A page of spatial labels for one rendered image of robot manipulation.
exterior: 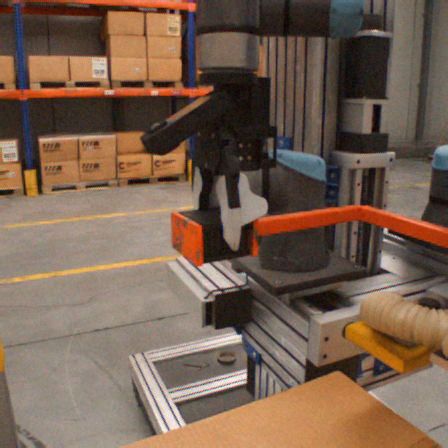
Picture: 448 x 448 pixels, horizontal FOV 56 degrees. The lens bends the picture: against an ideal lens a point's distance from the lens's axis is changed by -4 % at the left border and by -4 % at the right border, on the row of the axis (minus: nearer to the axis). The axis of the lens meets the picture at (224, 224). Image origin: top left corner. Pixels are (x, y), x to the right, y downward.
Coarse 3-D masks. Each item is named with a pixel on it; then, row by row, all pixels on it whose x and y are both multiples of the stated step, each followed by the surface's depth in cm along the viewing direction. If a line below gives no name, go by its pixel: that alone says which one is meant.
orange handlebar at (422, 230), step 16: (336, 208) 66; (352, 208) 66; (368, 208) 66; (272, 224) 60; (288, 224) 61; (304, 224) 62; (320, 224) 64; (384, 224) 63; (400, 224) 60; (416, 224) 58; (432, 224) 57; (432, 240) 56
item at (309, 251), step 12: (312, 228) 88; (264, 240) 92; (276, 240) 89; (288, 240) 88; (300, 240) 87; (312, 240) 88; (324, 240) 92; (264, 252) 91; (276, 252) 89; (288, 252) 89; (300, 252) 87; (312, 252) 88; (324, 252) 90; (264, 264) 91; (276, 264) 89; (288, 264) 87; (300, 264) 87; (312, 264) 88; (324, 264) 90
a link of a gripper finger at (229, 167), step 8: (224, 152) 50; (232, 152) 50; (224, 160) 51; (232, 160) 50; (224, 168) 51; (232, 168) 50; (232, 176) 50; (232, 184) 50; (232, 192) 50; (232, 200) 51; (232, 208) 51
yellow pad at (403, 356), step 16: (416, 304) 61; (432, 304) 54; (352, 336) 55; (368, 336) 53; (384, 336) 53; (368, 352) 52; (384, 352) 50; (400, 352) 49; (416, 352) 49; (400, 368) 48
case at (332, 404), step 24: (312, 384) 67; (336, 384) 66; (240, 408) 61; (264, 408) 61; (288, 408) 61; (312, 408) 61; (336, 408) 61; (360, 408) 61; (384, 408) 61; (168, 432) 56; (192, 432) 57; (216, 432) 57; (240, 432) 57; (264, 432) 56; (288, 432) 56; (312, 432) 56; (336, 432) 56; (360, 432) 56; (384, 432) 56; (408, 432) 56
